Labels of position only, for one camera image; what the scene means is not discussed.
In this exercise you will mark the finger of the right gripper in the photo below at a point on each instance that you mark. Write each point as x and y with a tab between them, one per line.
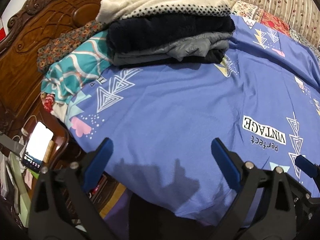
310	169

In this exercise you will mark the white black patterned sweater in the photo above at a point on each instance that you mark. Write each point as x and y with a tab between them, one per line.
111	10

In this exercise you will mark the blue patterned bed sheet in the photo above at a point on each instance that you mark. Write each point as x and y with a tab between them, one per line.
262	102

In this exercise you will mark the wooden nightstand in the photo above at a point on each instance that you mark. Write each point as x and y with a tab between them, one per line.
65	150

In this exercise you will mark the teal patterned pillow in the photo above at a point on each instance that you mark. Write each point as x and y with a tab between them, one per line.
85	64

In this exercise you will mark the carved wooden headboard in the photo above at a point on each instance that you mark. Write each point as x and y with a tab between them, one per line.
38	22

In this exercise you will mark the dark navy folded garment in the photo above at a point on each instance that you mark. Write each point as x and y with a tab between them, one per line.
146	32

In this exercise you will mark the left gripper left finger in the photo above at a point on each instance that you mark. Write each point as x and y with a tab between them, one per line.
49	218

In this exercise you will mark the brown floral pillow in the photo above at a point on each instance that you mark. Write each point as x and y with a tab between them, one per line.
58	48

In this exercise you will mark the smartphone with lit screen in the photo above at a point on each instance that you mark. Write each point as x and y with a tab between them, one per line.
36	147

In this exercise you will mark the floral patchwork quilt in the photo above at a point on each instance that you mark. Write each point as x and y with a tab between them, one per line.
256	14

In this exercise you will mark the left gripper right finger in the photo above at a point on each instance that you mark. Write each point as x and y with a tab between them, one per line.
275	217

